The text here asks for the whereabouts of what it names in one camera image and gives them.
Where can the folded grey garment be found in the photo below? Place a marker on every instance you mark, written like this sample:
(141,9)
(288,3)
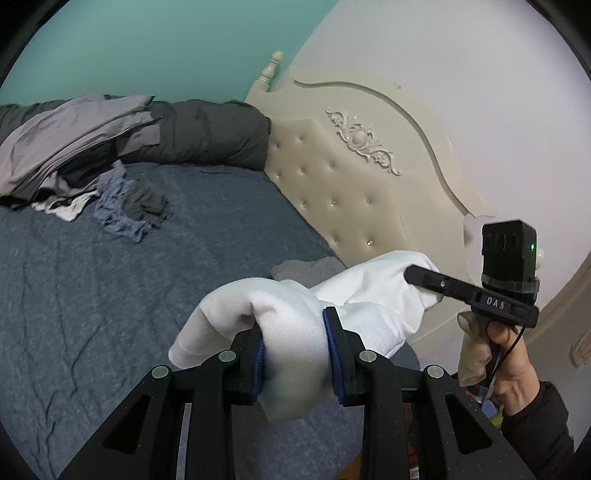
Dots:
(308,273)

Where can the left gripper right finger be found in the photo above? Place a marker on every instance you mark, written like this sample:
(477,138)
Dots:
(416,424)

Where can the black and white garment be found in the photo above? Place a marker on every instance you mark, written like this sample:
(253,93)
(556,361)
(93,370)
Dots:
(66,209)

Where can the cream tufted headboard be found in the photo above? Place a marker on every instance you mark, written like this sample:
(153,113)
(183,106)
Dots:
(369,168)

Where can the person's dark-sleeved right forearm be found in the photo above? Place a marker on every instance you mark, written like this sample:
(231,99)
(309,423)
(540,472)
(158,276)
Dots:
(539,433)

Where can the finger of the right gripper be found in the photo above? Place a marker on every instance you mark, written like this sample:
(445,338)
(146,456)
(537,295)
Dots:
(440,284)

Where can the dark grey rolled duvet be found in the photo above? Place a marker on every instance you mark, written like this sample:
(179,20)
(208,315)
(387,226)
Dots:
(190,132)

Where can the grey shirt pile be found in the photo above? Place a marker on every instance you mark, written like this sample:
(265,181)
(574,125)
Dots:
(51,146)

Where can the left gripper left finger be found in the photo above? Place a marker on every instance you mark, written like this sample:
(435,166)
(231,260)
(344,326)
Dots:
(177,421)

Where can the blue-grey crumpled garment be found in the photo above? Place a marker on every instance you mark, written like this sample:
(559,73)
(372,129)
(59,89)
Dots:
(130,208)

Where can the person's right hand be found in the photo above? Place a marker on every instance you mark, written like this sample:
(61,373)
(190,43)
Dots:
(517,383)

